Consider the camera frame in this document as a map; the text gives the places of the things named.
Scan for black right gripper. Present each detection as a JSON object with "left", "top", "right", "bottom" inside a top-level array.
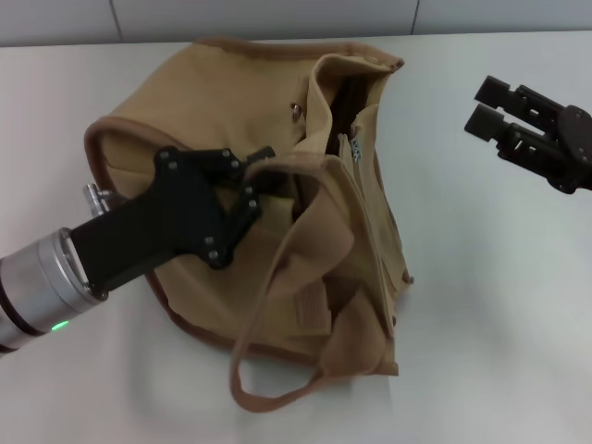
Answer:
[{"left": 463, "top": 76, "right": 592, "bottom": 195}]

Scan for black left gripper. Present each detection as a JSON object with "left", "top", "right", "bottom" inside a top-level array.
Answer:
[{"left": 68, "top": 145, "right": 277, "bottom": 297}]

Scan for left gripper cable with connector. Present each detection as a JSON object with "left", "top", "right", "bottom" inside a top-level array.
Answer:
[{"left": 82, "top": 182, "right": 127, "bottom": 218}]

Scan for khaki canvas food bag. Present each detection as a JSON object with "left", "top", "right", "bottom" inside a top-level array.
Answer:
[{"left": 83, "top": 39, "right": 416, "bottom": 414}]

